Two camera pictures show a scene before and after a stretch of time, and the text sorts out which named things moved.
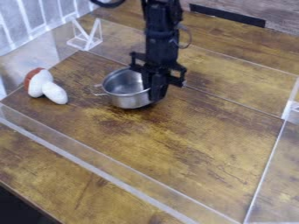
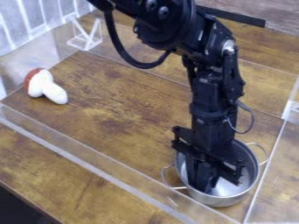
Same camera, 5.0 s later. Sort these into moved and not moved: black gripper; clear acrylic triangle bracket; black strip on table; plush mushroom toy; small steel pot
Moved: black gripper; small steel pot
Not moved: black strip on table; plush mushroom toy; clear acrylic triangle bracket
